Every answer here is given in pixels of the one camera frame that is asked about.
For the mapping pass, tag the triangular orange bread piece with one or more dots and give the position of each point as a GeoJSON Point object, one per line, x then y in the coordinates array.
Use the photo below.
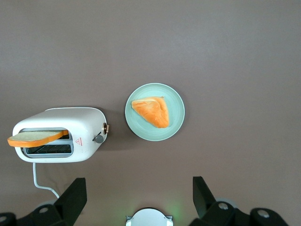
{"type": "Point", "coordinates": [152, 113]}

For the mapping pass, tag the square toast slice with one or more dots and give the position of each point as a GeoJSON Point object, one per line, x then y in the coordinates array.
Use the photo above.
{"type": "Point", "coordinates": [35, 139]}

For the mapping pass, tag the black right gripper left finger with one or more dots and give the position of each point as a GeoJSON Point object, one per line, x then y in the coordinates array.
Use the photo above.
{"type": "Point", "coordinates": [68, 202]}

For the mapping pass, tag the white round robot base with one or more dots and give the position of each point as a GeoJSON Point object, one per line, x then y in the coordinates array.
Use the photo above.
{"type": "Point", "coordinates": [148, 219]}

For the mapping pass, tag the brass toaster dial knob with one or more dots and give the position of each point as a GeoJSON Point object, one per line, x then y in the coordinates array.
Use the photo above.
{"type": "Point", "coordinates": [105, 128]}

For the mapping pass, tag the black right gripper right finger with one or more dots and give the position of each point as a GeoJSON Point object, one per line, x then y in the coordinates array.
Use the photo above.
{"type": "Point", "coordinates": [207, 204]}

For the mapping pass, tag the grey toaster lever button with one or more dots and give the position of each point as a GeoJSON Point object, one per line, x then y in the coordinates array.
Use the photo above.
{"type": "Point", "coordinates": [99, 139]}

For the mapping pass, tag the mint green round plate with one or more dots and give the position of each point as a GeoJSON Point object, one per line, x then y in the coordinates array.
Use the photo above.
{"type": "Point", "coordinates": [176, 106]}

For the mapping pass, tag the white two-slot toaster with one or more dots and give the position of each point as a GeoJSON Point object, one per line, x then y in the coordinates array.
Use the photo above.
{"type": "Point", "coordinates": [77, 120]}

